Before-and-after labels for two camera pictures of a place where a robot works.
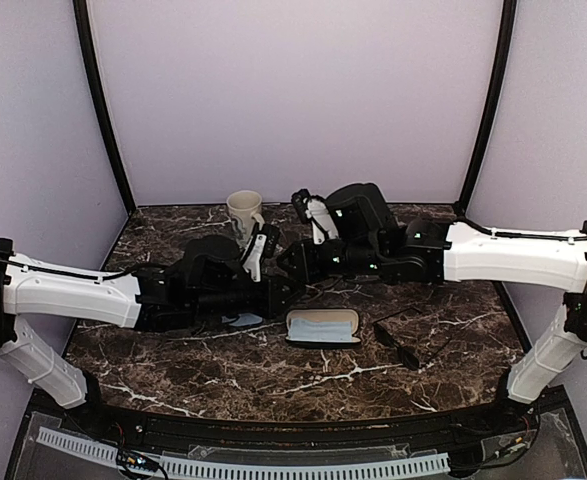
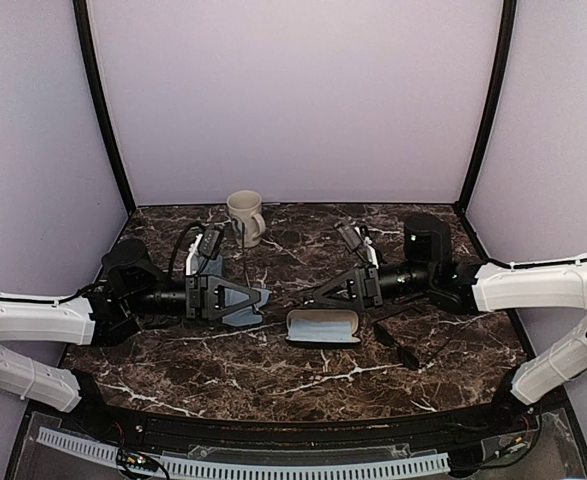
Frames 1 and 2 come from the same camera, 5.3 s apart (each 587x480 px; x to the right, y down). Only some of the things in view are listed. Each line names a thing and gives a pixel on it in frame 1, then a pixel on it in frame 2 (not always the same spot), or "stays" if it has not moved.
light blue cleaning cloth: [308, 330] stays
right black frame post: [507, 45] stays
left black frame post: [84, 31] stays
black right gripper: [299, 254] -> [364, 286]
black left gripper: [271, 302] -> [202, 302]
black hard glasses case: [325, 314] stays
